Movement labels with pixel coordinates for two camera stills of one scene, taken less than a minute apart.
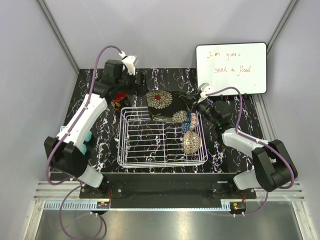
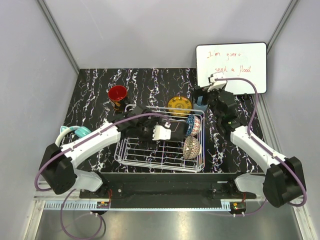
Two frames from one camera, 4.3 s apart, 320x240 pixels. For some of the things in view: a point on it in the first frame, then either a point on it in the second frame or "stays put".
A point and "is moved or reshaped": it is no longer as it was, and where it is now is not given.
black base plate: (167, 187) stays put
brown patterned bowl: (192, 142) is moved or reshaped
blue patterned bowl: (185, 125) to (194, 125)
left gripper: (142, 88) to (151, 122)
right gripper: (193, 99) to (201, 92)
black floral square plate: (167, 106) to (179, 129)
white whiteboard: (242, 65) stays put
